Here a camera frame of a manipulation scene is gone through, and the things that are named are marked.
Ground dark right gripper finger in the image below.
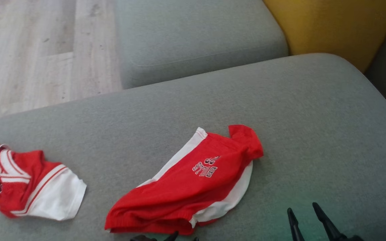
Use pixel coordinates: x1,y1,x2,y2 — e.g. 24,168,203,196
312,202,364,241
287,208,306,241

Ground red white basketball jersey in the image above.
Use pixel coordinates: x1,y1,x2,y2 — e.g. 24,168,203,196
0,142,87,221

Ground red white basketball shorts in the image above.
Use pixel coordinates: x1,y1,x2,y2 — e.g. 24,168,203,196
105,125,264,235

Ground large grey sofa seat cushion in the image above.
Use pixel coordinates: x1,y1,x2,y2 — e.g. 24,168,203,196
0,53,386,241

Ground yellow sofa backrest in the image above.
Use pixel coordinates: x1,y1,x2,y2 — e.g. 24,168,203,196
263,0,386,73

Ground small grey sofa seat cushion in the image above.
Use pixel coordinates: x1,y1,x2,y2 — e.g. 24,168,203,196
114,0,289,90

